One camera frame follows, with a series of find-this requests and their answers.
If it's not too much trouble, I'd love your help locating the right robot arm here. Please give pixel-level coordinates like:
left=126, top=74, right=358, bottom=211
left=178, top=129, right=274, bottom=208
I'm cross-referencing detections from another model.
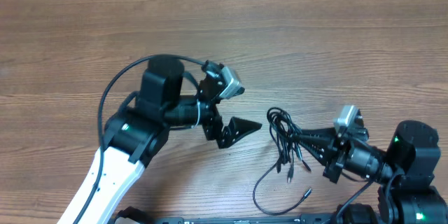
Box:
left=293, top=115, right=447, bottom=223

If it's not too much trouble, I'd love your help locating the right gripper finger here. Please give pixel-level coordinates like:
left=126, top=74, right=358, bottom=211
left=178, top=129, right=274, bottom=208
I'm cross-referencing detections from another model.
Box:
left=298, top=127, right=336, bottom=144
left=298, top=139, right=333, bottom=167

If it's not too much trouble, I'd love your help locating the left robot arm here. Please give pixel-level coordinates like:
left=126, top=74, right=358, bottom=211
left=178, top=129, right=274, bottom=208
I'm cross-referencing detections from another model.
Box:
left=59, top=54, right=262, bottom=223

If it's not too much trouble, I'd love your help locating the black usb cable bundle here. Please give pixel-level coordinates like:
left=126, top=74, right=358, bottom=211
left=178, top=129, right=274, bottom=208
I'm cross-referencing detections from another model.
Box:
left=251, top=106, right=314, bottom=216

